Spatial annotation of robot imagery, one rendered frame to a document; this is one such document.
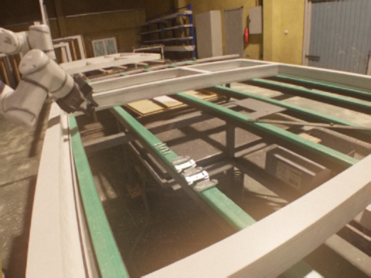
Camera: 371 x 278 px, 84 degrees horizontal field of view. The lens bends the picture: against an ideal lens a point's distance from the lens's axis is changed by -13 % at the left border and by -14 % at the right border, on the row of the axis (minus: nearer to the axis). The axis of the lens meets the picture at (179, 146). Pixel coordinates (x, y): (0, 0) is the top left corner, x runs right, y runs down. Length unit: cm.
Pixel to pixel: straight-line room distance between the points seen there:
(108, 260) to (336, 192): 35
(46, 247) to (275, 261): 28
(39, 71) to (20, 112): 13
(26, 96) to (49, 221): 44
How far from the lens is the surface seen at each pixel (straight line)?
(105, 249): 40
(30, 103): 73
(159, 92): 124
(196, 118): 100
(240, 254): 27
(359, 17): 702
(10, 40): 106
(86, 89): 89
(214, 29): 1042
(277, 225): 31
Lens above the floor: 115
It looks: 26 degrees down
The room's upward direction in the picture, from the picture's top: 6 degrees counter-clockwise
